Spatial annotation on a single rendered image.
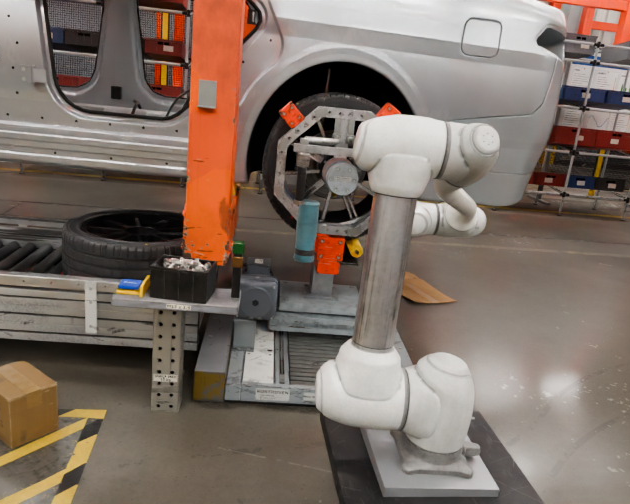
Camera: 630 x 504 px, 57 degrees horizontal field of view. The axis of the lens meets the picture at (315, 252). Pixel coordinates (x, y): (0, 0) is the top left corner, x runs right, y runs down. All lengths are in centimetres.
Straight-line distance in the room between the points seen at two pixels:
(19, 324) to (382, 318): 162
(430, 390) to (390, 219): 42
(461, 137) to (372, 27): 139
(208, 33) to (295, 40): 60
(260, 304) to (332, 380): 105
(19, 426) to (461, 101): 214
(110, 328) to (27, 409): 51
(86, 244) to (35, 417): 74
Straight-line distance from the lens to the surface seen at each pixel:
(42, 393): 213
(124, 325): 244
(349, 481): 152
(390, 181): 129
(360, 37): 263
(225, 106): 209
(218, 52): 209
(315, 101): 253
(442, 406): 145
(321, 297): 277
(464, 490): 155
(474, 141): 130
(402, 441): 158
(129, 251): 244
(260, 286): 239
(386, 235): 132
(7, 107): 287
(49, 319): 252
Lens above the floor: 123
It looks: 17 degrees down
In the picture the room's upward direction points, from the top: 6 degrees clockwise
